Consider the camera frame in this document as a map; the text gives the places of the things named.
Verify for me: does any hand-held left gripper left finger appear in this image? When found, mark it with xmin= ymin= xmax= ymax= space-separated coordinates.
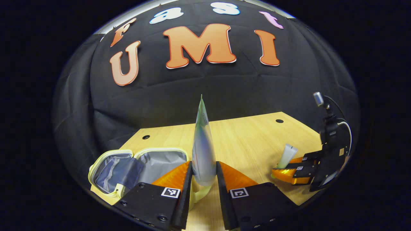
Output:
xmin=114 ymin=160 xmax=193 ymax=231

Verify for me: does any large white cream tube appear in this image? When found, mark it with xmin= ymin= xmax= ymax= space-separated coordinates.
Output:
xmin=192 ymin=94 xmax=217 ymax=187

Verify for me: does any pale yellow suitcase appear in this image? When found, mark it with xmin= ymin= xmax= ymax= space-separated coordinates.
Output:
xmin=88 ymin=147 xmax=213 ymax=211

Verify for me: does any black backdrop cloth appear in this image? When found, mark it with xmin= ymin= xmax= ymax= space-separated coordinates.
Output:
xmin=53 ymin=0 xmax=360 ymax=180

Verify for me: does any small cream tube green cap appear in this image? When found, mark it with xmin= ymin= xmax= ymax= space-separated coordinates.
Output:
xmin=277 ymin=144 xmax=298 ymax=169

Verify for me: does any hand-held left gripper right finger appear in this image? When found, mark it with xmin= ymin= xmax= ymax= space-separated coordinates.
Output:
xmin=216 ymin=161 xmax=299 ymax=230

